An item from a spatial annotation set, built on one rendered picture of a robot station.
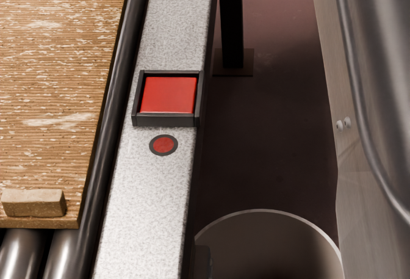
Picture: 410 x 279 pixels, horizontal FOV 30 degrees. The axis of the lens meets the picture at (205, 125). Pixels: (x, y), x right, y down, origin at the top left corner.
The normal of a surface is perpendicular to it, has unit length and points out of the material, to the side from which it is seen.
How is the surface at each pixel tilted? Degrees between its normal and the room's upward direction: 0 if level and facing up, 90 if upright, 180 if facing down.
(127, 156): 0
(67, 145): 0
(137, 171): 0
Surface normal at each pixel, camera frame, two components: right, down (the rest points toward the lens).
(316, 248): -0.80, 0.43
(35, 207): -0.01, 0.70
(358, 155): -0.98, 0.14
